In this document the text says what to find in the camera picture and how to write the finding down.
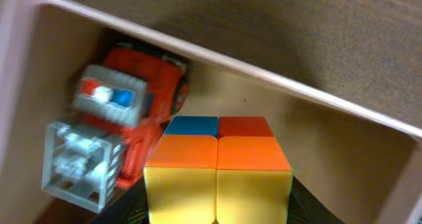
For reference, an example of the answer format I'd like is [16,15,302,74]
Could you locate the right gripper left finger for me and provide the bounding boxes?
[89,178,149,224]

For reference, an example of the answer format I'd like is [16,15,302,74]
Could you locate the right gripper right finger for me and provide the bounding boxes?
[287,177,344,224]

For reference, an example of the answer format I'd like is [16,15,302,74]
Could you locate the colourful puzzle cube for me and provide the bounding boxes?
[144,116,293,224]

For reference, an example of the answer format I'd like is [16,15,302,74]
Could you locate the red toy truck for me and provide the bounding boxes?
[42,43,191,213]

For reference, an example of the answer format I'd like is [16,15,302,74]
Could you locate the white cardboard box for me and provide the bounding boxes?
[1,0,421,223]

